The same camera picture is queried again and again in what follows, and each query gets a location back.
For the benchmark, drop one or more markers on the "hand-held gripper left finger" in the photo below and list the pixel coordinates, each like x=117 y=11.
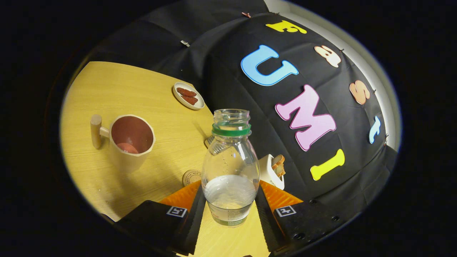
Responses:
x=194 y=221

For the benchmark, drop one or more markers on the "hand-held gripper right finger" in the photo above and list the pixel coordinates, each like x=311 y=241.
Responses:
x=266 y=221

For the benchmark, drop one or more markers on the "round wooden coaster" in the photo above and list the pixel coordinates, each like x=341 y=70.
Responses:
x=191 y=177

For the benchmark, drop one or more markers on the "clear plastic juice bottle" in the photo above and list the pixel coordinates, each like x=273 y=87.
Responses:
x=230 y=192

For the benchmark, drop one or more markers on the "white toaster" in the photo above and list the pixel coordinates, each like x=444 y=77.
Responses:
x=266 y=173

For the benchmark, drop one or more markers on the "toasted bread slice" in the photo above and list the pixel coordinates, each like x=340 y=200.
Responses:
x=277 y=161
x=281 y=172

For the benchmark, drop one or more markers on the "red sausage piece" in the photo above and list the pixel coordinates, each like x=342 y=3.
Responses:
x=190 y=100
x=186 y=92

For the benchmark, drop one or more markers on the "small white plate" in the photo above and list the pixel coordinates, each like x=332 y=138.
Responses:
x=178 y=96

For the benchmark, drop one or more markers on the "wooden table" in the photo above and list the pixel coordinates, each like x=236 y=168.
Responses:
x=142 y=92

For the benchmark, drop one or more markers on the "silver clip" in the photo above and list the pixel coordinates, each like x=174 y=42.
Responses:
x=185 y=43

